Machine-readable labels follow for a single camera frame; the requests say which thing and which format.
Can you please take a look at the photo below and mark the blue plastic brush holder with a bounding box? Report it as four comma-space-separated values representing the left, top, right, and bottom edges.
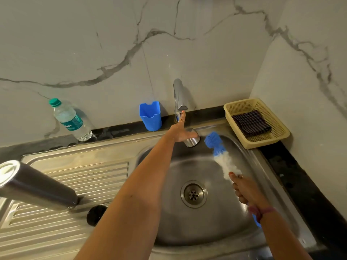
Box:
139, 101, 162, 132

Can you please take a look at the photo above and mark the yellow plastic basket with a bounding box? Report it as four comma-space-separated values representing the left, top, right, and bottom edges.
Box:
223, 98, 291, 150

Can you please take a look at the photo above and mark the steel cup cap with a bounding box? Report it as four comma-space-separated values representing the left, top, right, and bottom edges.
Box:
183, 128, 201, 148

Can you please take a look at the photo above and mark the dark checked cloth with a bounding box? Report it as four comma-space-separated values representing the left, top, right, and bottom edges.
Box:
232, 110, 272, 138

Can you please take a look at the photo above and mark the blue white bottle brush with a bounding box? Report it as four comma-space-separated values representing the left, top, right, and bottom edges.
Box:
204, 131, 263, 229

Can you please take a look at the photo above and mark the person's left forearm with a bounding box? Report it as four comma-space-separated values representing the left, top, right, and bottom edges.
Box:
74, 131, 177, 260

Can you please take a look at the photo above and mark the black stopper lid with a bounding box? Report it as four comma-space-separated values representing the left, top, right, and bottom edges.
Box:
86, 205, 108, 227

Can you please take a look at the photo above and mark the stainless steel sink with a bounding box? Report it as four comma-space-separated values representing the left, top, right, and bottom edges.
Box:
0, 117, 318, 260

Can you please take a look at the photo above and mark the person's right hand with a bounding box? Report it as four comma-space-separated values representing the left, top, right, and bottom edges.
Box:
228, 171, 271, 212

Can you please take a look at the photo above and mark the person's left hand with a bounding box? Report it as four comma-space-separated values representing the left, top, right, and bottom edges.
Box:
168, 110, 199, 143

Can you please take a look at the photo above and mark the clear plastic water bottle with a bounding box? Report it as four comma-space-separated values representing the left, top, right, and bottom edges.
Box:
48, 97, 93, 142

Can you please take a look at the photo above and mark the chrome faucet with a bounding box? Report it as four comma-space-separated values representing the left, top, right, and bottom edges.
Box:
173, 78, 189, 124

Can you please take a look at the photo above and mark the person's right forearm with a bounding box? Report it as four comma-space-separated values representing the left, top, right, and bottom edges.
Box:
259, 208, 314, 260

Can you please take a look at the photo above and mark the stainless steel flask body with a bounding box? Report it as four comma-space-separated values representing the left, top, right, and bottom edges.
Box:
0, 160, 80, 212

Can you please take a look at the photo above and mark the pink thread bracelet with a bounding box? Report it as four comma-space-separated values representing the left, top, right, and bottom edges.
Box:
247, 205, 277, 224

